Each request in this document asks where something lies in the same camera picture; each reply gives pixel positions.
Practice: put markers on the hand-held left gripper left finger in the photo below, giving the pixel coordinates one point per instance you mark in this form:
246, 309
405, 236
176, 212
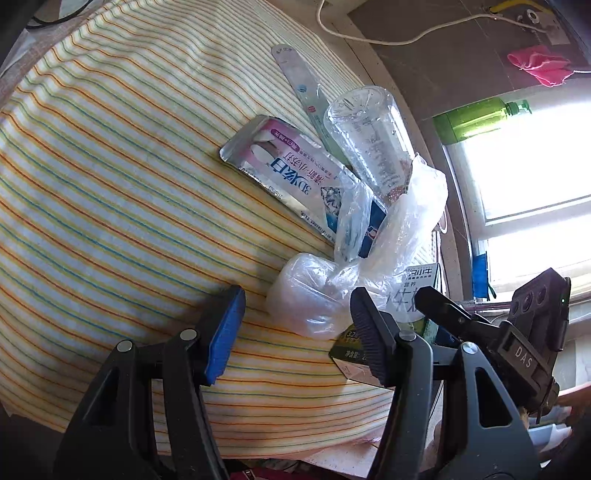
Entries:
224, 337

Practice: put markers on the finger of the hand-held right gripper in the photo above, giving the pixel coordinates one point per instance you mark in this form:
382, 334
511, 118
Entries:
438, 302

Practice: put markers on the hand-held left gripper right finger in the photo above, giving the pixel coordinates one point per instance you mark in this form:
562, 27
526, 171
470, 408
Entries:
369, 341

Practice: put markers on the white and green carton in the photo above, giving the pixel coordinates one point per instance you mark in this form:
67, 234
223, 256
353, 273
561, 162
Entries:
406, 288

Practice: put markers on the clear plastic bag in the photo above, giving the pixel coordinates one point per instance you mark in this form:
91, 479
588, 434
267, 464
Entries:
314, 295

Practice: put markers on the clear plastic cup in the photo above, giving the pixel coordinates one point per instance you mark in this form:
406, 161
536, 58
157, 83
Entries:
369, 138

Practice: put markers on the pink and blue toothpaste tube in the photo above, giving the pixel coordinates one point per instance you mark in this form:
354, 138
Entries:
277, 161

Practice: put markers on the thin translucent tube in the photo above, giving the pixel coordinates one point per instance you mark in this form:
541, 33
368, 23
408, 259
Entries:
295, 76

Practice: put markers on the green plastic bottle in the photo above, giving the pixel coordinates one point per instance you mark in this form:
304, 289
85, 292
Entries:
471, 120

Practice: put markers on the striped cloth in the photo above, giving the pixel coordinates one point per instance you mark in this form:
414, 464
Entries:
115, 184

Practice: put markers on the pink rag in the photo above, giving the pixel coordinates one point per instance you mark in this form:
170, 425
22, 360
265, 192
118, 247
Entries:
540, 62

